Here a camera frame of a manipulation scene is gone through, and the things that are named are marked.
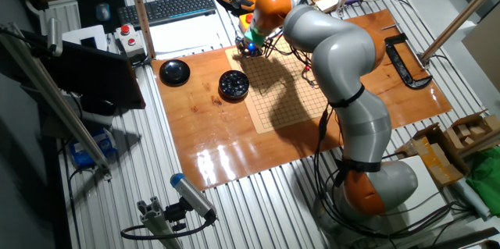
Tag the beige go board mat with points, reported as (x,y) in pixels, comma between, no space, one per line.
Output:
(269,120)

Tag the orange box red button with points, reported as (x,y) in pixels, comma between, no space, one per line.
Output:
(245,20)

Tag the blue plastic packet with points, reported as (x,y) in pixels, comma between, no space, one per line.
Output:
(91,147)

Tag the white paper sheets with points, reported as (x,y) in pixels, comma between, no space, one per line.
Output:
(187,34)

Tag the white framed tablet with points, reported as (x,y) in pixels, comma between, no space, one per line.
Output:
(78,36)

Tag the short aluminium profile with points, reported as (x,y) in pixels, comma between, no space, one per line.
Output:
(156,221)

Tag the open brown cardboard box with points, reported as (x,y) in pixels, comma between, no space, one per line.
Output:
(433,159)

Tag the long aluminium profile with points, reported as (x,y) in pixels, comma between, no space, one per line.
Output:
(58,100)

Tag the white box two red buttons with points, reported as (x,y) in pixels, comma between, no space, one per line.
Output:
(131,42)

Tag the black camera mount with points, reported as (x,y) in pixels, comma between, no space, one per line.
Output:
(176,214)

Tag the silver tube-shaped device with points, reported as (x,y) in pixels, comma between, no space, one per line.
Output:
(54,36)

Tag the black mouse pad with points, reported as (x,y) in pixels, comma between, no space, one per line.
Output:
(88,7)

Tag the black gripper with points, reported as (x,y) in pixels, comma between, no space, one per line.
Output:
(252,50)

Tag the black round bowl lid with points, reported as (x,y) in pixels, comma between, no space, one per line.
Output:
(174,72)

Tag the white flat sheet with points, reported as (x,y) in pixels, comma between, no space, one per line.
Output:
(429,194)

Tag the black C-clamp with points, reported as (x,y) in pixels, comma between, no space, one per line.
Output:
(414,81)

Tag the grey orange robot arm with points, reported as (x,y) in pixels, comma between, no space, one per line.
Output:
(340,54)

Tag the cardboard box wooden blocks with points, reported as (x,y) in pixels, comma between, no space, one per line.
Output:
(468,130)

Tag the white rolled sheet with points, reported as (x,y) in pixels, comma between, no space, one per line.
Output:
(470,198)

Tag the black monitor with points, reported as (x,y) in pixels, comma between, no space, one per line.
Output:
(97,77)

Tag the black computer keyboard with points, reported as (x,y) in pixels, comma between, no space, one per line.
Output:
(168,7)

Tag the green flange adapter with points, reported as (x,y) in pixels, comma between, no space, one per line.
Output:
(256,37)

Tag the black bowl of go stones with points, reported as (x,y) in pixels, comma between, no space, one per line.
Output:
(233,84)

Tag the brown cardboard panel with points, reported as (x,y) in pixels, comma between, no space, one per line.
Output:
(484,50)

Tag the green cloth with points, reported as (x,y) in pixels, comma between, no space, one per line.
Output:
(486,182)

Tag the grey computer mouse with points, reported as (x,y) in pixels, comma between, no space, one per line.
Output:
(103,11)

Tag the glossy orange wooden board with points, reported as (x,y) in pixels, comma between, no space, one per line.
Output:
(195,143)

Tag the silver camera blue end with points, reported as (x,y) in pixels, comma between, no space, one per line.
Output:
(191,194)

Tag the white gold packet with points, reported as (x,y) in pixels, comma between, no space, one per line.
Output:
(326,3)

